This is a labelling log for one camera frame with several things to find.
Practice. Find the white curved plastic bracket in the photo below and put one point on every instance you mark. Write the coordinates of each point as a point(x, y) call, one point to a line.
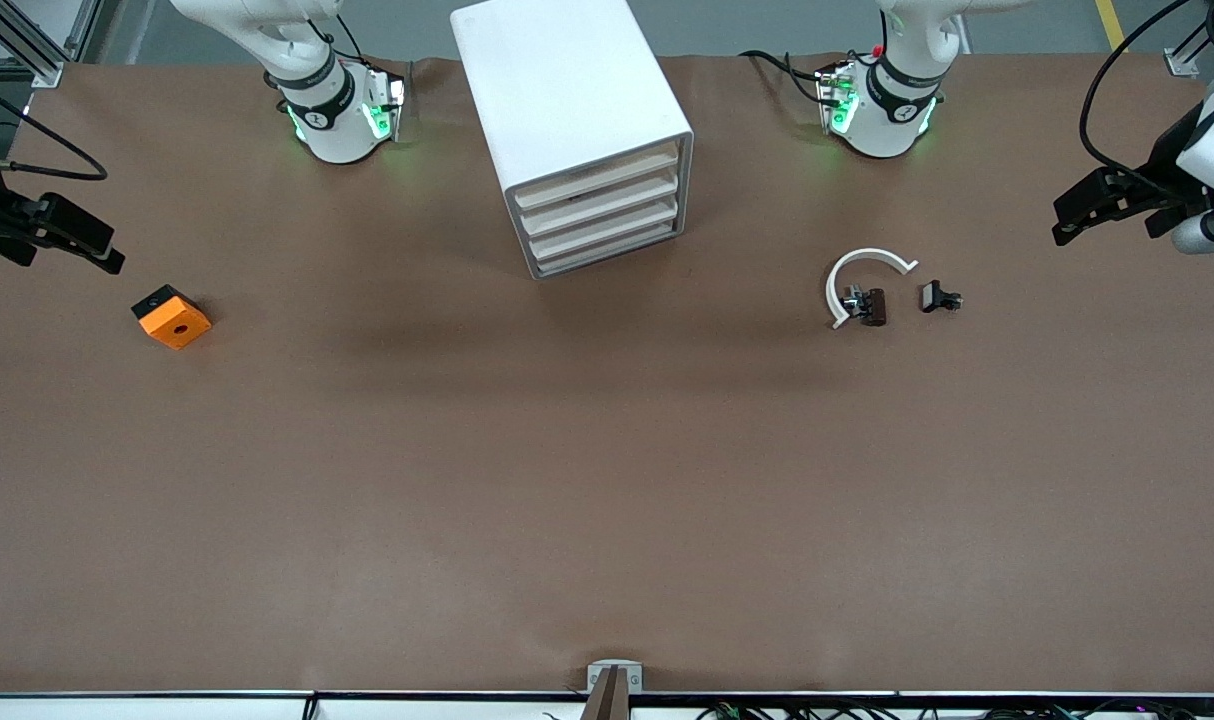
point(835, 285)

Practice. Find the small black clip part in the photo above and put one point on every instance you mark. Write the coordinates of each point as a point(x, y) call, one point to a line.
point(935, 296)

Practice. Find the orange black square block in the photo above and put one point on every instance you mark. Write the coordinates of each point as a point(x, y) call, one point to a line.
point(172, 320)

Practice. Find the brown post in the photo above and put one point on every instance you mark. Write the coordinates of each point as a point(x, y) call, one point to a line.
point(607, 700)

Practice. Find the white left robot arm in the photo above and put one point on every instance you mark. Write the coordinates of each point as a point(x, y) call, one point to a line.
point(882, 110)

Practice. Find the aluminium frame profile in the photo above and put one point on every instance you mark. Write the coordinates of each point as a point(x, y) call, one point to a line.
point(1192, 55)
point(27, 45)

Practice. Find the metal table edge bracket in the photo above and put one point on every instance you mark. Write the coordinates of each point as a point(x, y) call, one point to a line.
point(615, 668)

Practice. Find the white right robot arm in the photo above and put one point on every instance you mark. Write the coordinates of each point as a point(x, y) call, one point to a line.
point(332, 110)

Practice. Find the white table edge rail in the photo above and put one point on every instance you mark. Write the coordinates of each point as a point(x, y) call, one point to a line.
point(167, 705)

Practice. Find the dark brown small connector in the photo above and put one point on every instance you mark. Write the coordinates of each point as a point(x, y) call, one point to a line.
point(872, 306)

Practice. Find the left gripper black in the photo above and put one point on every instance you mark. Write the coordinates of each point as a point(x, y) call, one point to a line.
point(1164, 160)

